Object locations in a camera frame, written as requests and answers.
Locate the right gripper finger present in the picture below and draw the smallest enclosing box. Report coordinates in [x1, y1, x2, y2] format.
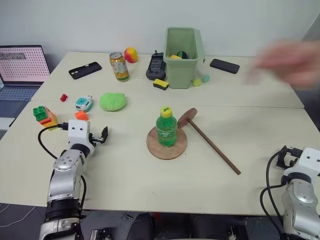
[275, 145, 288, 168]
[275, 159, 295, 169]

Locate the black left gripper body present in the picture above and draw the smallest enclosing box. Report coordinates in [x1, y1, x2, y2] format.
[88, 133, 102, 147]

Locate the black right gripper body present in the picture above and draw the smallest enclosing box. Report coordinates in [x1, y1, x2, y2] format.
[284, 145, 304, 166]

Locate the round wooden disc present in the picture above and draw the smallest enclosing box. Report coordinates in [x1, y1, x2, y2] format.
[146, 125, 188, 161]

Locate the blurred person hand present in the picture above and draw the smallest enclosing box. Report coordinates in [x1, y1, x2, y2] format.
[242, 39, 320, 91]

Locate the orange toy block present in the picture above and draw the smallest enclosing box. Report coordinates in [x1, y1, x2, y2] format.
[74, 110, 90, 122]

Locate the green toy cabbage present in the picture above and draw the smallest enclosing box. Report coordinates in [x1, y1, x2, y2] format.
[99, 92, 127, 112]

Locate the teal white power adapter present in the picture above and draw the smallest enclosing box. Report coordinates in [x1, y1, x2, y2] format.
[75, 95, 95, 112]

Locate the green orange toy brick stack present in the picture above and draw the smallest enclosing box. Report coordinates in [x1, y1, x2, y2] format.
[32, 105, 59, 132]

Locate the green soda bottle yellow cap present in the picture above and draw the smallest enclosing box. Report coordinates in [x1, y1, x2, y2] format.
[155, 105, 179, 149]

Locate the gold drink can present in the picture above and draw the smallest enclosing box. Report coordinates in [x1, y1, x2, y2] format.
[108, 51, 131, 83]

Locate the clear plastic sheet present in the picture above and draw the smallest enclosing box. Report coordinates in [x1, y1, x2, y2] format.
[128, 60, 151, 81]

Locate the yellow black eraser sponge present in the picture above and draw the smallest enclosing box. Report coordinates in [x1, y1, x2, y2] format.
[152, 78, 170, 91]

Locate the red yellow toy peach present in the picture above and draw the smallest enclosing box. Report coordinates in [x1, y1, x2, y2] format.
[123, 47, 139, 64]

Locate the black handheld controller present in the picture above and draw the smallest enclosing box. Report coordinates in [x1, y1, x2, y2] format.
[145, 50, 167, 81]

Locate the dark rounded shape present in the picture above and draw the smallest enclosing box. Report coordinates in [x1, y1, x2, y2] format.
[125, 211, 155, 240]
[191, 214, 232, 240]

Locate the green plastic bin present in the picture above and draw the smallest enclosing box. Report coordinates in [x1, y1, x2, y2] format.
[163, 26, 206, 90]

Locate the grey laptop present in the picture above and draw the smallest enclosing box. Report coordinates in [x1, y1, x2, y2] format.
[0, 44, 52, 141]

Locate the marker with yellow cap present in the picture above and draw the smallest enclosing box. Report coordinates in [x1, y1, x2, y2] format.
[192, 71, 202, 87]

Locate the plain black smartphone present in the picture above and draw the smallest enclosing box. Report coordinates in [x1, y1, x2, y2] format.
[209, 58, 241, 75]

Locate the marker with teal cap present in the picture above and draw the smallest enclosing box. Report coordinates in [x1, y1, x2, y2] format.
[198, 69, 211, 84]

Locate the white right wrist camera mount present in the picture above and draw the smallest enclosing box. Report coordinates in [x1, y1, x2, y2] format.
[286, 147, 320, 181]

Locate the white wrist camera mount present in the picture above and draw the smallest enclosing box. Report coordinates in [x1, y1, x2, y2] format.
[286, 147, 320, 181]
[67, 119, 96, 156]

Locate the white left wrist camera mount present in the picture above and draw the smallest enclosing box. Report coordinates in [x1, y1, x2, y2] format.
[67, 119, 96, 156]

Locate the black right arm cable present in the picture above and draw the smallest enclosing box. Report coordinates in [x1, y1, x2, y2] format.
[259, 149, 289, 240]

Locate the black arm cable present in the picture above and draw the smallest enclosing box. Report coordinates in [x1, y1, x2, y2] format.
[37, 121, 69, 160]
[259, 149, 289, 240]

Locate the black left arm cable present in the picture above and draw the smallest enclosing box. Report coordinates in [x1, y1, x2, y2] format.
[37, 121, 69, 160]

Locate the black phone case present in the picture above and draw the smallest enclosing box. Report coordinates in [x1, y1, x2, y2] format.
[68, 61, 103, 81]

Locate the white floor cable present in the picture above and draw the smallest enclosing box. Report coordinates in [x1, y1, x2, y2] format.
[0, 203, 36, 227]

